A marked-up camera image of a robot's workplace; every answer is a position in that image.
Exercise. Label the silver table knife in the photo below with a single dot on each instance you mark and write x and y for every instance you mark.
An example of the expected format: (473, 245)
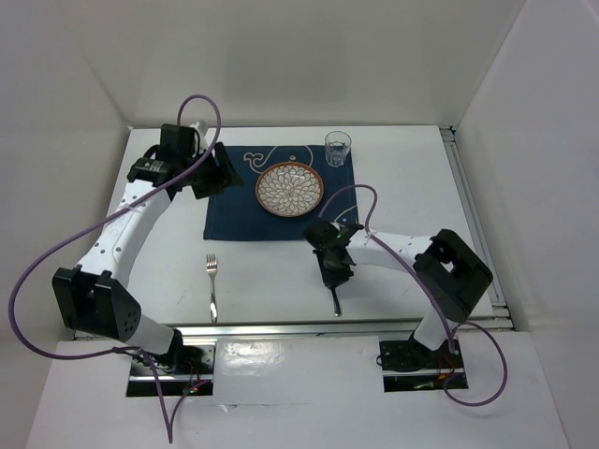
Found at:
(337, 309)

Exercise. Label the clear drinking glass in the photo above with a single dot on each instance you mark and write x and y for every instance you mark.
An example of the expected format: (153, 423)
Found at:
(337, 147)

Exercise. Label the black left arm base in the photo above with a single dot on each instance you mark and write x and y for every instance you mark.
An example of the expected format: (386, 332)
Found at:
(190, 372)

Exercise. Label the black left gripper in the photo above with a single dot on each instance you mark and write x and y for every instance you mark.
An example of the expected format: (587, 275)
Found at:
(212, 185)

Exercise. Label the silver fork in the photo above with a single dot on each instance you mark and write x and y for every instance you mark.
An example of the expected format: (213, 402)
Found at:
(212, 270)

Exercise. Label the floral patterned plate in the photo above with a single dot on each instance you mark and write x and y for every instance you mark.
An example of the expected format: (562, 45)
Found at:
(289, 189)

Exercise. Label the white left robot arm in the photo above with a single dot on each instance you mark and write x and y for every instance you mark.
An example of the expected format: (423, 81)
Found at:
(92, 296)

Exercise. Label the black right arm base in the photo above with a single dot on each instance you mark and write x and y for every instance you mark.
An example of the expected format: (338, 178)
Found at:
(408, 366)

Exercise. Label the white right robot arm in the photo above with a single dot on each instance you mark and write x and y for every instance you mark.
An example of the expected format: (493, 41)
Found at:
(449, 272)

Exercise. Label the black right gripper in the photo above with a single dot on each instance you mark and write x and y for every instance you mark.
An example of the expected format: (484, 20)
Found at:
(329, 278)

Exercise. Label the aluminium table frame rail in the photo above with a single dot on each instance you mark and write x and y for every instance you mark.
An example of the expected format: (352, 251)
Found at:
(409, 181)

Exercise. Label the blue whale placemat cloth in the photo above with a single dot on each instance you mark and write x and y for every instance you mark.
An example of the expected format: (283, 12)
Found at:
(236, 215)

